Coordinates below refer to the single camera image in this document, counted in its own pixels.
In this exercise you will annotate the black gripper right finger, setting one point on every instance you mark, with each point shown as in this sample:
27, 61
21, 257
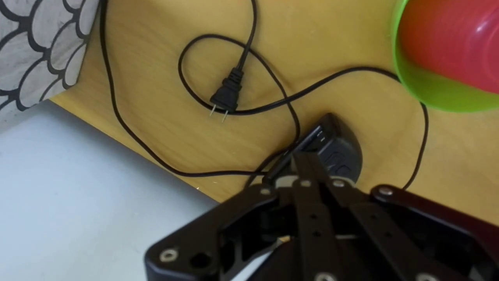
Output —
411, 228

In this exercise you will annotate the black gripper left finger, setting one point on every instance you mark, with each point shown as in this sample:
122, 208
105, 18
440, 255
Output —
250, 219

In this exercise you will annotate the light wooden dresser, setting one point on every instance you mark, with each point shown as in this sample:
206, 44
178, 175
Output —
156, 79

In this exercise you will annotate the red cup inside bowl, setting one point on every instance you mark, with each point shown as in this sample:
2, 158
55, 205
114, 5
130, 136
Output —
453, 41

